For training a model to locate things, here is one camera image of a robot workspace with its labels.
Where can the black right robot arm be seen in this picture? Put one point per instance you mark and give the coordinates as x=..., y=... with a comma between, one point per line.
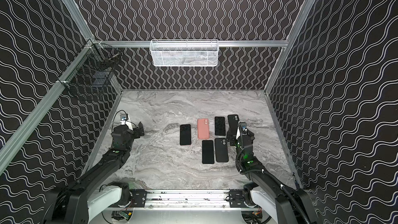
x=283, y=204

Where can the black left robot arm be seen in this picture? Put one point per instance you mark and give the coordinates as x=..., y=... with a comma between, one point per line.
x=69, y=205

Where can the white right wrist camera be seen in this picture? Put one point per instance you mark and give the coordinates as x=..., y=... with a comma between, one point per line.
x=242, y=129

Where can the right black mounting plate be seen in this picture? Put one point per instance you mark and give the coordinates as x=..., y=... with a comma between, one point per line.
x=238, y=198

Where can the black phone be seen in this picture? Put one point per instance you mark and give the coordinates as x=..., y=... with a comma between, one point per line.
x=220, y=126

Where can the white wire mesh basket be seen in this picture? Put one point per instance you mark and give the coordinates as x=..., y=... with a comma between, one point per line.
x=184, y=53

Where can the black smartphone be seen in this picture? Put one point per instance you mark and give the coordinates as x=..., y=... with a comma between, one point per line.
x=208, y=152
x=185, y=135

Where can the pink phone case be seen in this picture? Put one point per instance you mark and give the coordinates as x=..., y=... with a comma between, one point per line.
x=203, y=129

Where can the black wire basket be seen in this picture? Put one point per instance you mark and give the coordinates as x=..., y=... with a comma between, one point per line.
x=91, y=80

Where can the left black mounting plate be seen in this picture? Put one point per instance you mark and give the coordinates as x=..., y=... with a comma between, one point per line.
x=135, y=198

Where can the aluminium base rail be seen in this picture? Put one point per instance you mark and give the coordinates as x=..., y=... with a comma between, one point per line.
x=164, y=200

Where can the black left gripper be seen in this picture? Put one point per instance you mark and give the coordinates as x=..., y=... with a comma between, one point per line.
x=135, y=131

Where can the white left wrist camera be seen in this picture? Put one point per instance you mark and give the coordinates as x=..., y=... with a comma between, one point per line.
x=124, y=120

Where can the black phone case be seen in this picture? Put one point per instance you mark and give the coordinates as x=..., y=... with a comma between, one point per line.
x=233, y=121

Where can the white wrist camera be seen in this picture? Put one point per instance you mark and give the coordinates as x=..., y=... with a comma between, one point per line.
x=242, y=129
x=124, y=120

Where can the black mounting plate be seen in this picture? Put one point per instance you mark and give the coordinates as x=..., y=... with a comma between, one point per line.
x=135, y=198
x=238, y=198

